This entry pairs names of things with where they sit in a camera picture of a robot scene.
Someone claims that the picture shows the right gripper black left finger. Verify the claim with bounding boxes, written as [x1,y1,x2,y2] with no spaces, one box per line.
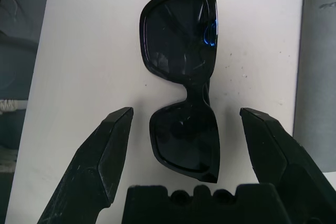
[36,107,134,224]

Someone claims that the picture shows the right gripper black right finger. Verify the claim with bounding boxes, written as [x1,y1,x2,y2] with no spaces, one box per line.
[240,108,336,224]

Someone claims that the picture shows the black sunglasses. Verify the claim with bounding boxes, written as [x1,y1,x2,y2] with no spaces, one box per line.
[140,0,220,184]

